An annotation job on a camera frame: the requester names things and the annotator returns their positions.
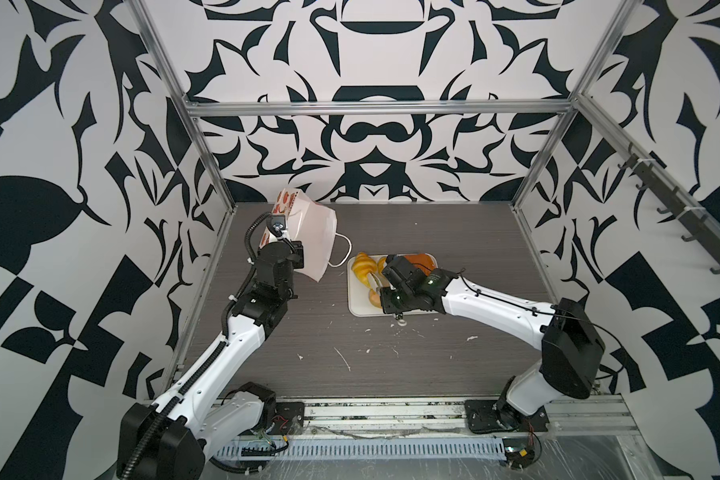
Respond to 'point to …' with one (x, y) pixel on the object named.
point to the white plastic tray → (358, 301)
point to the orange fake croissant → (422, 261)
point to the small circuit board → (518, 453)
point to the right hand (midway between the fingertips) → (382, 301)
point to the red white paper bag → (312, 224)
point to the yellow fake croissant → (363, 265)
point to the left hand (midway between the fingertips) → (281, 229)
